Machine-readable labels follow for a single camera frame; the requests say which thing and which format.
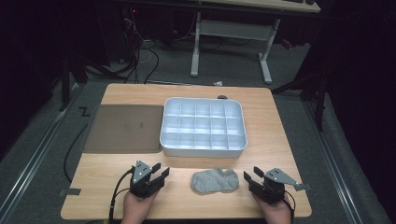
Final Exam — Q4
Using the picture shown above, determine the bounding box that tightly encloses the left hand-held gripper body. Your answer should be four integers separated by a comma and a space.
129, 160, 166, 200

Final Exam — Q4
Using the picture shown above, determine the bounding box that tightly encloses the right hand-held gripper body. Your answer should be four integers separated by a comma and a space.
248, 167, 301, 205

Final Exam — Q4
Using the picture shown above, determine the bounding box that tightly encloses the grey sock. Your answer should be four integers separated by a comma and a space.
190, 167, 241, 196

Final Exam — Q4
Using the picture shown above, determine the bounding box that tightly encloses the person's left hand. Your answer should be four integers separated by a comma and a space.
120, 189, 159, 224

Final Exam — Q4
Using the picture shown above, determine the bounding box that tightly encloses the person's right hand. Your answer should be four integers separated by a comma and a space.
251, 192, 293, 224

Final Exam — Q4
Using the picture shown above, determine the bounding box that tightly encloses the brown mat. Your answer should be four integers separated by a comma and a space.
82, 104, 165, 155

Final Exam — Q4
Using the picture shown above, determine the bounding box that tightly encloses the white divided storage box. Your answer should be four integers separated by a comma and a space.
159, 96, 249, 159

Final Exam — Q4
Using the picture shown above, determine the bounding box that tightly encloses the black stand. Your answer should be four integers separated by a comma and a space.
270, 69, 329, 133
58, 54, 90, 113

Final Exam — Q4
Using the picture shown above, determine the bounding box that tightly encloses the white-framed desk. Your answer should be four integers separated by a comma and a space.
189, 0, 322, 85

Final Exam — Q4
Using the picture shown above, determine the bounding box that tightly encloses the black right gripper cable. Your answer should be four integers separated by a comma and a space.
280, 189, 297, 224

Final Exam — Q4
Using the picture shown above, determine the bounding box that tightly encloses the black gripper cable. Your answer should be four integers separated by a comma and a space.
106, 166, 136, 224
280, 189, 297, 224

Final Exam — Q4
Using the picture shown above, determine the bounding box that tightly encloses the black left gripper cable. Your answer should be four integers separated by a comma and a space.
106, 166, 136, 224

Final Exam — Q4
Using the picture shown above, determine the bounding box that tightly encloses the metal floor rail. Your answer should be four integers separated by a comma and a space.
0, 83, 82, 217
302, 100, 364, 224

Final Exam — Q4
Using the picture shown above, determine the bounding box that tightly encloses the black floor cable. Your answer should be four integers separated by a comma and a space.
63, 122, 91, 184

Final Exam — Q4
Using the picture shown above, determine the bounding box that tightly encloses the bundle of cables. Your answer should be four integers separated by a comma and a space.
121, 8, 161, 85

